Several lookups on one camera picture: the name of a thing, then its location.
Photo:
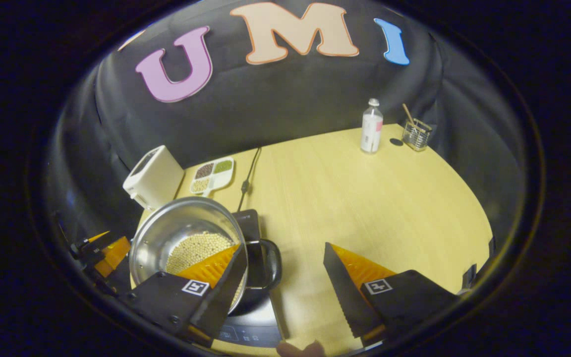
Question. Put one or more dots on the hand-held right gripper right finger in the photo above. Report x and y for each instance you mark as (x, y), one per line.
(345, 297)

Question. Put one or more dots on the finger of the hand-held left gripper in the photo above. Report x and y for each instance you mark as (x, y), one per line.
(114, 253)

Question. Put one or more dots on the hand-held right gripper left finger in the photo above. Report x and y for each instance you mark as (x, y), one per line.
(228, 287)

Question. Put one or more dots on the black induction cooktop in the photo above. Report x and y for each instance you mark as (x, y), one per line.
(256, 322)

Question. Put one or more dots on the stainless steel pot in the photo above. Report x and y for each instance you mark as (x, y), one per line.
(166, 228)

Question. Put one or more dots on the pile of soybeans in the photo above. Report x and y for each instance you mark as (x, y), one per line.
(201, 248)

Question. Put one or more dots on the white boxy appliance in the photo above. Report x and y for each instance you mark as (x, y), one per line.
(154, 176)

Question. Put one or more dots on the white divided bean dish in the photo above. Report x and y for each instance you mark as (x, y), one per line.
(211, 174)

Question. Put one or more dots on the clear plastic bottle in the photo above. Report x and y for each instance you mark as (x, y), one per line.
(371, 129)

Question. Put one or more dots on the glass utensil holder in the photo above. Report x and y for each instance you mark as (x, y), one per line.
(417, 136)

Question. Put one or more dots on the wooden stick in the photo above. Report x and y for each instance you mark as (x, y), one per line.
(408, 113)

